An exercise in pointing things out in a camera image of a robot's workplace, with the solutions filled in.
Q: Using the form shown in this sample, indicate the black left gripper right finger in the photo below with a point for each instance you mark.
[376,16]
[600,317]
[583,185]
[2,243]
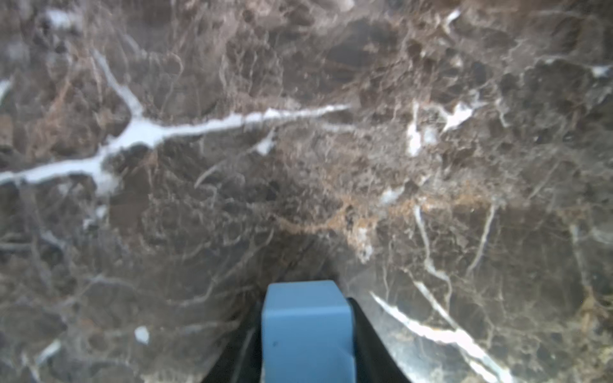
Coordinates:
[374,364]

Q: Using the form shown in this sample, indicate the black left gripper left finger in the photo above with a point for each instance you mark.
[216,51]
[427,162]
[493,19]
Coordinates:
[242,359]

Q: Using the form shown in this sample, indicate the light blue block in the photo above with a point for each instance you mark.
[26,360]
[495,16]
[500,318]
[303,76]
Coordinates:
[307,333]

